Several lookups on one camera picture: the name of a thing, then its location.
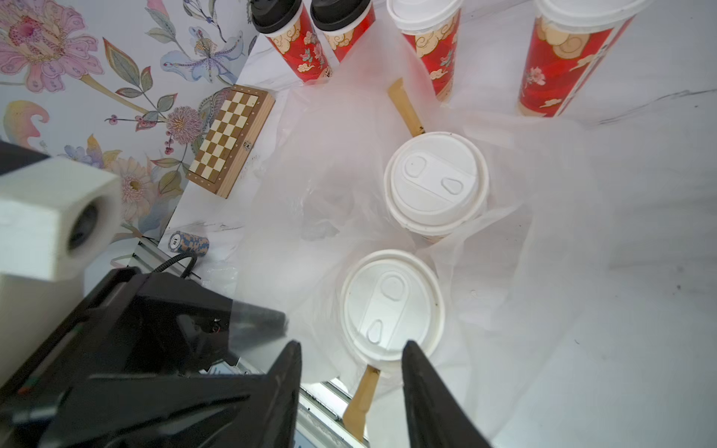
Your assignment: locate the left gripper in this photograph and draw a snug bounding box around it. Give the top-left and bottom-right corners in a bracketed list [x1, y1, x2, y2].
[1, 268, 288, 414]

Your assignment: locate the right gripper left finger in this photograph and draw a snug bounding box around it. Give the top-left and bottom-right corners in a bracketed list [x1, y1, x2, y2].
[38, 342, 302, 447]

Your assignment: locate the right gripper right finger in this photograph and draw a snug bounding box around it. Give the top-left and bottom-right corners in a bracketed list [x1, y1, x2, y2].
[401, 341, 490, 448]

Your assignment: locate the white lid beige cup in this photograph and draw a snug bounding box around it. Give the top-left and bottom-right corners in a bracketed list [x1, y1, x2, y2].
[338, 249, 446, 375]

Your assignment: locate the clear plastic carrier bag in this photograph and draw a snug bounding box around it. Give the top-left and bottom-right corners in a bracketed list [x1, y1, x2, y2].
[234, 16, 617, 444]

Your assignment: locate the white lid floral cup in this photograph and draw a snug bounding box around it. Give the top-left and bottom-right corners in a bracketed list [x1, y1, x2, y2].
[384, 132, 490, 243]

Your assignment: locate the white lid red back cup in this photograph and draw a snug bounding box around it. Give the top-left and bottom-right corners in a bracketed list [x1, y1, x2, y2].
[517, 0, 650, 118]

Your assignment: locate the white lid red cup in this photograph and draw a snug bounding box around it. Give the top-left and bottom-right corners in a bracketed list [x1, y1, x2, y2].
[517, 0, 650, 118]
[387, 0, 463, 102]

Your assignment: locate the wooden chessboard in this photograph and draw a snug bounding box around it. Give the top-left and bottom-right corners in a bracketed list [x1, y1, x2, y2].
[187, 85, 276, 199]

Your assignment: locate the black lid red cup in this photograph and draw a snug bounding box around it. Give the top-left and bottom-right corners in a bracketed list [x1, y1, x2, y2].
[249, 0, 332, 83]
[309, 0, 375, 62]

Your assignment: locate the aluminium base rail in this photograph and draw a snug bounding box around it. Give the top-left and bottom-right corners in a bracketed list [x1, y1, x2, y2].
[127, 237, 371, 447]

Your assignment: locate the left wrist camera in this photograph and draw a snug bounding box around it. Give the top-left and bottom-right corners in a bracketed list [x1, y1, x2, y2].
[1, 157, 122, 384]

